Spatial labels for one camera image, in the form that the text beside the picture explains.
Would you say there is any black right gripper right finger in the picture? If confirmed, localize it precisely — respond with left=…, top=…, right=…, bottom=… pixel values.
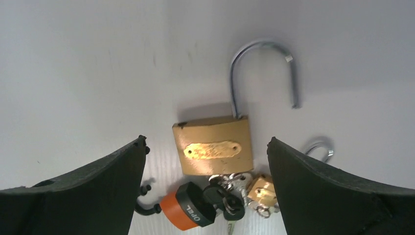
left=267, top=138, right=415, bottom=235

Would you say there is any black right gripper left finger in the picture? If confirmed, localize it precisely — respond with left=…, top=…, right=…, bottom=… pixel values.
left=0, top=135, right=150, bottom=235

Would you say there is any large brass padlock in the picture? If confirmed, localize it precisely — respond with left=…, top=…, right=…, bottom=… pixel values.
left=172, top=39, right=301, bottom=176

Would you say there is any black-headed key bunch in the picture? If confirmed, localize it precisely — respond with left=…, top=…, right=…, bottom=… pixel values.
left=203, top=172, right=253, bottom=235

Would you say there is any orange black key fob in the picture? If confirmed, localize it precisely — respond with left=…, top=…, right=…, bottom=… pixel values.
left=135, top=182, right=216, bottom=231

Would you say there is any small brass padlock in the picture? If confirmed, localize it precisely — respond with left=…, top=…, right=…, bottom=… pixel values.
left=247, top=137, right=335, bottom=218

